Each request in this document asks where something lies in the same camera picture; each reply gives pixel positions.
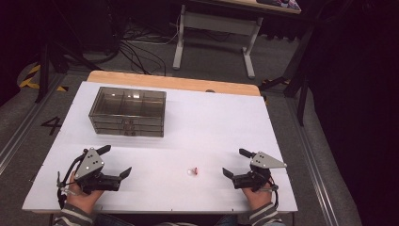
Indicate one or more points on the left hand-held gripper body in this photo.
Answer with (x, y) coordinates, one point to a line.
(89, 164)

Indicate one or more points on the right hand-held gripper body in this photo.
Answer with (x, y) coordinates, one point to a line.
(266, 161)

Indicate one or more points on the smoky clear plastic drawer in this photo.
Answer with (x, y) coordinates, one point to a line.
(141, 133)
(128, 106)
(144, 126)

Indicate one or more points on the smoky clear drawer organizer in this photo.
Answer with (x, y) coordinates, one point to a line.
(99, 94)

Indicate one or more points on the person's left hand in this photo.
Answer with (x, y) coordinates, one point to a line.
(81, 199)

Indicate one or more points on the person's right hand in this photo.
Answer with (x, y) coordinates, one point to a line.
(258, 198)

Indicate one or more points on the white table cover board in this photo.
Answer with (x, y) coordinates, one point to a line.
(204, 125)

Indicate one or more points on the dark round table grommet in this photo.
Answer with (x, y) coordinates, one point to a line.
(210, 91)

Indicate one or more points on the wooden table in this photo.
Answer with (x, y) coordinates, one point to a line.
(156, 80)

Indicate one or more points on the black metal stand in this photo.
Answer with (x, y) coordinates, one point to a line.
(45, 62)
(298, 78)

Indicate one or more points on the yellow black hazard tape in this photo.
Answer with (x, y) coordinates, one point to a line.
(29, 80)

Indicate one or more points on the black curtain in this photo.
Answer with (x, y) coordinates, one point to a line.
(360, 94)

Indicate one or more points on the colourful pad on desk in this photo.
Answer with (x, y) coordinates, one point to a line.
(279, 3)

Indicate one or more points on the metal floor rail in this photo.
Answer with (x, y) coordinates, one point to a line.
(313, 163)
(22, 132)

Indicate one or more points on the desk with white frame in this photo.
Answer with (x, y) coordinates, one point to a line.
(216, 22)

